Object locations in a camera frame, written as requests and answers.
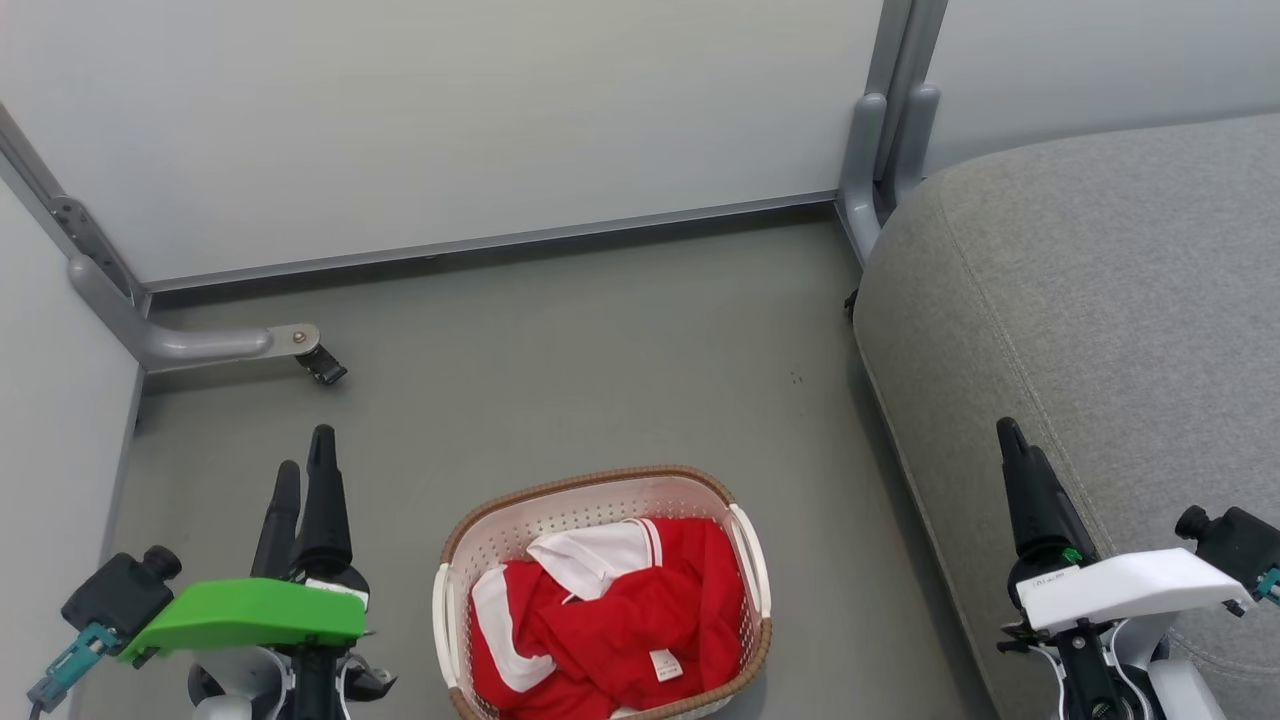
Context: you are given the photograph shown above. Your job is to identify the black caster wheel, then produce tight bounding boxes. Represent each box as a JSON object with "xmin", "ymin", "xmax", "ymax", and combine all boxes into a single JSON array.
[{"xmin": 295, "ymin": 345, "xmax": 349, "ymax": 388}]

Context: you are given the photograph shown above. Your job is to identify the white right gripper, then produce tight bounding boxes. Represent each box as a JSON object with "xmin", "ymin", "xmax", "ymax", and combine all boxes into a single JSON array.
[{"xmin": 997, "ymin": 418, "xmax": 1255, "ymax": 634}]

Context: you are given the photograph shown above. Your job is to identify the white perforated laundry basket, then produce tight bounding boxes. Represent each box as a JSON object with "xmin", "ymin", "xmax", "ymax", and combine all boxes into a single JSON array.
[{"xmin": 432, "ymin": 464, "xmax": 774, "ymax": 720}]

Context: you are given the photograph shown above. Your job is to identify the grey fabric sofa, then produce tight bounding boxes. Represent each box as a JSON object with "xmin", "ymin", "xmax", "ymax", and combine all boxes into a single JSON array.
[{"xmin": 852, "ymin": 112, "xmax": 1280, "ymax": 720}]

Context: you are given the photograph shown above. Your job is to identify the red and white shirt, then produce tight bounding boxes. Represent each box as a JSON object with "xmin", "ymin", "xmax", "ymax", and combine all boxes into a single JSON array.
[{"xmin": 468, "ymin": 516, "xmax": 747, "ymax": 720}]

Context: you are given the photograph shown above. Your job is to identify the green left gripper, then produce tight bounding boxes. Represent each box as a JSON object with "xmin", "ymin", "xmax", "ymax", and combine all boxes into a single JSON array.
[{"xmin": 118, "ymin": 425, "xmax": 371, "ymax": 667}]

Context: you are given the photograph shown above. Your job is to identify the teal left camera connector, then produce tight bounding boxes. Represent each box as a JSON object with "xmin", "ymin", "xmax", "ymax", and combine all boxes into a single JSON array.
[{"xmin": 27, "ymin": 622, "xmax": 120, "ymax": 717}]

